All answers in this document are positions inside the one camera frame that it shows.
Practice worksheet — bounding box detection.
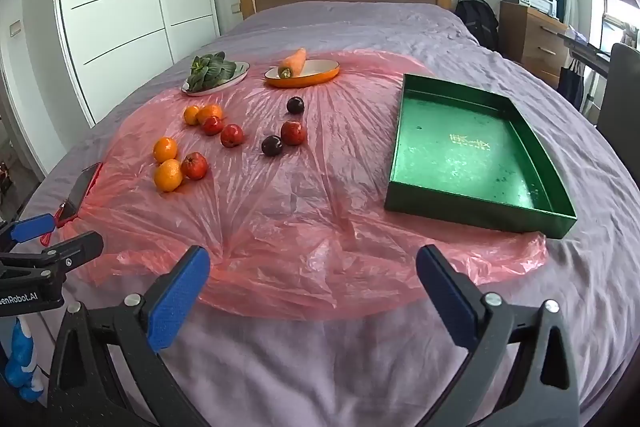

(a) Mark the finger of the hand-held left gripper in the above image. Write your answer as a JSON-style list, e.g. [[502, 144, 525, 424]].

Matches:
[[0, 231, 104, 283], [0, 213, 56, 253]]

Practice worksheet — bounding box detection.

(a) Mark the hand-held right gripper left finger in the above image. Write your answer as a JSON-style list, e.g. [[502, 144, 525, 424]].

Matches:
[[47, 245, 211, 427]]

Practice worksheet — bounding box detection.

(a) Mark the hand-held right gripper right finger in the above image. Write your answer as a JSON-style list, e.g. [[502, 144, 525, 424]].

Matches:
[[416, 244, 581, 427]]

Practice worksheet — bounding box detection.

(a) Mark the green tray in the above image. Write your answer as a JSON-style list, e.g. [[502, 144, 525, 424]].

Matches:
[[384, 73, 578, 239]]

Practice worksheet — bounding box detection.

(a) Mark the person's left hand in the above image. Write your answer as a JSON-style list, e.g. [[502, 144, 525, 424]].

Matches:
[[0, 318, 46, 403]]

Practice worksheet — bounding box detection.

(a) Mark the red phone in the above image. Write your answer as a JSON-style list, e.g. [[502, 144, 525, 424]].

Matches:
[[55, 162, 104, 228]]

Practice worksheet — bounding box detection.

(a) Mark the pink plastic sheet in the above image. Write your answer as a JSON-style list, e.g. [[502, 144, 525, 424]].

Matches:
[[75, 48, 548, 323]]

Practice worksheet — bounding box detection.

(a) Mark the bok choy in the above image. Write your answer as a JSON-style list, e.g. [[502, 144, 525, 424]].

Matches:
[[186, 52, 237, 92]]

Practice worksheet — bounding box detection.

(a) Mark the silver plate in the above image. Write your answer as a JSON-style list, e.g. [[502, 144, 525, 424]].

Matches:
[[181, 61, 250, 98]]

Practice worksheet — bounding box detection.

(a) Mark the white wardrobe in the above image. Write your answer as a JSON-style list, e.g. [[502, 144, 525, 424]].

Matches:
[[52, 0, 221, 128]]

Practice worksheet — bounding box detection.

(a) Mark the dark blue bag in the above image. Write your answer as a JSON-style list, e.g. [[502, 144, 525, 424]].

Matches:
[[557, 59, 586, 110]]

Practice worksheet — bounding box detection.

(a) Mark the orange enamel plate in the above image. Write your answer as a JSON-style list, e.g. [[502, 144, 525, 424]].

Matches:
[[264, 59, 341, 88]]

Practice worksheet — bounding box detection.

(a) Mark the carrot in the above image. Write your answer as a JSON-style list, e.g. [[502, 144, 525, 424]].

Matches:
[[278, 48, 307, 79]]

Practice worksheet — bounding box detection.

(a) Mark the wooden dresser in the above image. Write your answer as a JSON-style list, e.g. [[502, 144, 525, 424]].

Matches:
[[499, 1, 571, 88]]

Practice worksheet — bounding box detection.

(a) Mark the dark office chair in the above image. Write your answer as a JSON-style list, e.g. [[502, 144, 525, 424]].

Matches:
[[595, 42, 640, 142]]

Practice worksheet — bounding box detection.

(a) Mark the black backpack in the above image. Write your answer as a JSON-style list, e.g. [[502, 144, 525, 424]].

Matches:
[[455, 0, 501, 48]]

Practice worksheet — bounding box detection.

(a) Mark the glass desk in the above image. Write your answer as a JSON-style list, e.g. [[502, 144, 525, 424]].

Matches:
[[557, 32, 613, 68]]

